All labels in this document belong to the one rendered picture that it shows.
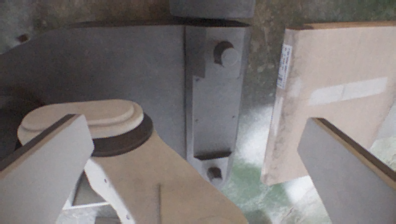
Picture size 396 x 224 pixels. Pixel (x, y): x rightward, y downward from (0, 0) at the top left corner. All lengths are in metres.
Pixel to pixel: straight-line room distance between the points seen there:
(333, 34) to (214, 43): 0.26
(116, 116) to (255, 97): 0.55
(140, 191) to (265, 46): 0.59
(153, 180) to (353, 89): 0.54
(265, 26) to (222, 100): 0.31
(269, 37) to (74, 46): 0.56
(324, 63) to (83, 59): 0.53
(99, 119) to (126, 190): 0.13
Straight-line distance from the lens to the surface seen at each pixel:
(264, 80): 0.76
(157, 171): 0.31
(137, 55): 0.46
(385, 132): 1.01
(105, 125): 0.35
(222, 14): 0.44
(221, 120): 0.53
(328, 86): 0.58
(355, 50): 0.59
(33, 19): 0.69
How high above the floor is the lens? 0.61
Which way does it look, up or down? 58 degrees down
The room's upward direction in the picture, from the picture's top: 158 degrees clockwise
